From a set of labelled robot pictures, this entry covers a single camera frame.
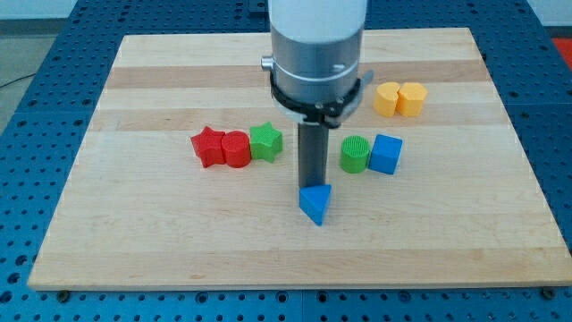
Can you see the wooden board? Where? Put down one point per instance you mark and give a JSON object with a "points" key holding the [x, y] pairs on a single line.
{"points": [[139, 212]]}

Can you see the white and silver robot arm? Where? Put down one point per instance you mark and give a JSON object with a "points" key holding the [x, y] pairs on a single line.
{"points": [[315, 58]]}

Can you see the green star block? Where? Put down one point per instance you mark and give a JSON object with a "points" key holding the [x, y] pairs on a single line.
{"points": [[265, 142]]}

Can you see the yellow heart block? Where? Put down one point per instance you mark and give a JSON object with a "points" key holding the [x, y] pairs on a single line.
{"points": [[385, 98]]}

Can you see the blue cube block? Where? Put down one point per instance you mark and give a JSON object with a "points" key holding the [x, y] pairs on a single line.
{"points": [[385, 154]]}

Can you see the red cylinder block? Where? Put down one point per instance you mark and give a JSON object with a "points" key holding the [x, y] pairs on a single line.
{"points": [[236, 149]]}

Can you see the yellow hexagon block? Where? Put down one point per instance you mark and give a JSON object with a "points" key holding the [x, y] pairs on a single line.
{"points": [[411, 98]]}

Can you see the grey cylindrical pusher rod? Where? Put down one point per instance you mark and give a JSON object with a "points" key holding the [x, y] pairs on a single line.
{"points": [[312, 154]]}

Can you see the blue triangle block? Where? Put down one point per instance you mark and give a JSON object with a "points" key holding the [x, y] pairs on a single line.
{"points": [[314, 202]]}

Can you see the red star block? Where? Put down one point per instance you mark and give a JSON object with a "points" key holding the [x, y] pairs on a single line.
{"points": [[207, 146]]}

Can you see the green cylinder block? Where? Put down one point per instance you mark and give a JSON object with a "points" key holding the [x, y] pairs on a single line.
{"points": [[355, 152]]}

